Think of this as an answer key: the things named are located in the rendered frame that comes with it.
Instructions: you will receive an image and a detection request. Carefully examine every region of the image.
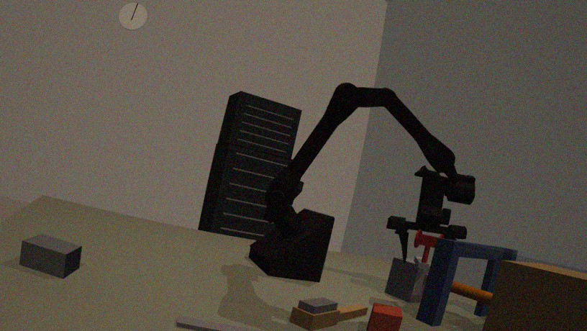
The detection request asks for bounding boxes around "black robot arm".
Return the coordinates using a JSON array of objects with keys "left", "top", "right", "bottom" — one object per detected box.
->
[{"left": 263, "top": 83, "right": 475, "bottom": 242}]

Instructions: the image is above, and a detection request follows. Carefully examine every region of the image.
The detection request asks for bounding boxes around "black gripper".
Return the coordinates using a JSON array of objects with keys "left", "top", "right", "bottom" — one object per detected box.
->
[{"left": 386, "top": 196, "right": 467, "bottom": 263}]

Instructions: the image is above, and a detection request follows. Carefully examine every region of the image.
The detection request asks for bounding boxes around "grey flat bar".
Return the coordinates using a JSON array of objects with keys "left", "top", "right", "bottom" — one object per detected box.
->
[{"left": 176, "top": 315, "right": 265, "bottom": 331}]

